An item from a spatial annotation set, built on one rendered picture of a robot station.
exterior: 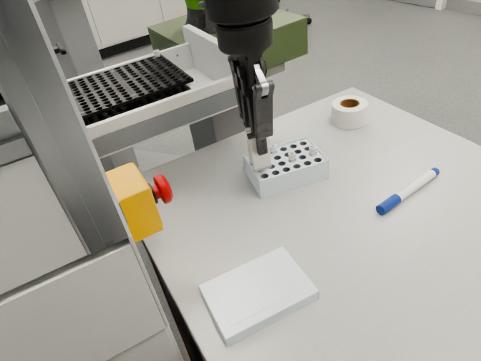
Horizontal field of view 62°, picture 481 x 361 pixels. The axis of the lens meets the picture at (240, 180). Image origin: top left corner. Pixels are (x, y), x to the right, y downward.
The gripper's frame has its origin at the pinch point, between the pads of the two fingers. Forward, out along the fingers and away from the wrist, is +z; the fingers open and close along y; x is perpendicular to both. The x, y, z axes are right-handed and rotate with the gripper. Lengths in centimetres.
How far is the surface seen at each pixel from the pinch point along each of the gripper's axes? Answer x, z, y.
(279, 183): -1.9, 5.5, -3.2
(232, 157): 2.2, 7.8, 10.8
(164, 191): 16.0, -4.6, -10.0
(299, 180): -5.4, 6.4, -3.3
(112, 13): 19, 48, 327
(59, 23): 37, 2, 119
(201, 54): 0.2, -4.5, 34.3
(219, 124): -4, 22, 49
